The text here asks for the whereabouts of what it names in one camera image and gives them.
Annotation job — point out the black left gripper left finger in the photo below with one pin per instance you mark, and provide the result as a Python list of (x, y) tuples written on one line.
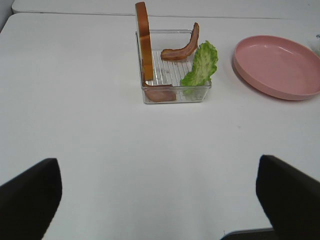
[(29, 201)]

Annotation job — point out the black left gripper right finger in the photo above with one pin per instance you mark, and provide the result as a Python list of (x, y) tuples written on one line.
[(290, 199)]

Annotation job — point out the green lettuce leaf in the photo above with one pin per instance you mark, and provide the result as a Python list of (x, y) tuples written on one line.
[(198, 81)]

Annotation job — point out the curved bacon strip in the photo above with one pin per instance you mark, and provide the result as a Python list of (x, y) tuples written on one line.
[(182, 53)]

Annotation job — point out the bread slice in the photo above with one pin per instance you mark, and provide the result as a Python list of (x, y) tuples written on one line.
[(144, 40)]

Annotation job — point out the pink plate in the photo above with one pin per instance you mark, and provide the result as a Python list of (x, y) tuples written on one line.
[(278, 67)]

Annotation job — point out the clear plastic left tray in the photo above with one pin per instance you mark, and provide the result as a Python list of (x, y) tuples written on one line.
[(167, 72)]

